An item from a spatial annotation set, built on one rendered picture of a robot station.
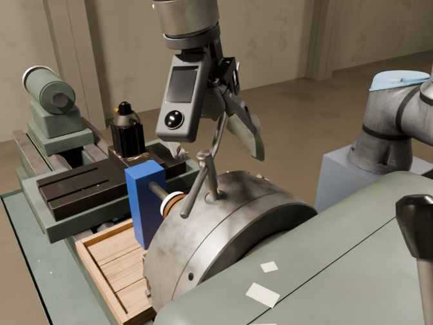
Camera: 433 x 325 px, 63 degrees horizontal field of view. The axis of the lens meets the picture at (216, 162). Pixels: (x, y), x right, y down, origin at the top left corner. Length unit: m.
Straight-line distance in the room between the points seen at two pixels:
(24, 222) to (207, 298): 1.47
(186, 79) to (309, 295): 0.28
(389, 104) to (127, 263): 0.73
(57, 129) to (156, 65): 2.73
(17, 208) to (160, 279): 1.41
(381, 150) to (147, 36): 3.44
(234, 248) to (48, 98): 1.16
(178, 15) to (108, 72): 3.60
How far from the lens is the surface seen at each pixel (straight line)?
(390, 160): 0.94
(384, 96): 0.89
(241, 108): 0.47
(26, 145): 1.71
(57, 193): 1.11
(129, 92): 4.15
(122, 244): 1.01
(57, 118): 1.56
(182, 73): 0.45
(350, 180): 0.95
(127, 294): 0.89
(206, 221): 0.52
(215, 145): 0.53
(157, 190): 0.83
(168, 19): 0.44
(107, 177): 1.14
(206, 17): 0.43
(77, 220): 1.08
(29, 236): 1.71
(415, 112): 0.84
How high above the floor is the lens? 1.55
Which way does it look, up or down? 30 degrees down
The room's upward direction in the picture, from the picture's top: straight up
